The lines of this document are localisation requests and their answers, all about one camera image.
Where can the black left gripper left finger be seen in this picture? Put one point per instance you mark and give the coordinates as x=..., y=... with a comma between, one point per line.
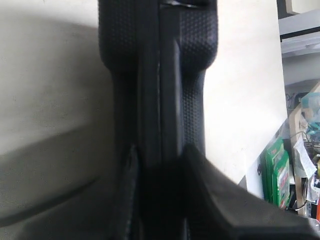
x=124, y=222

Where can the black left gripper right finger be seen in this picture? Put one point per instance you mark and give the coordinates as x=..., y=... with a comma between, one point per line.
x=218, y=209

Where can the black plastic carry case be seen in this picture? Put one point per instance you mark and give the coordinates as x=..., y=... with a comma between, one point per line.
x=158, y=52

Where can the cardboard box with clutter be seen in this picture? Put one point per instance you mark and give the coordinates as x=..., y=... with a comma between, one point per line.
x=303, y=105

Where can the green packaged item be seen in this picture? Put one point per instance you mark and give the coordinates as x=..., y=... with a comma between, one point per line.
x=276, y=176

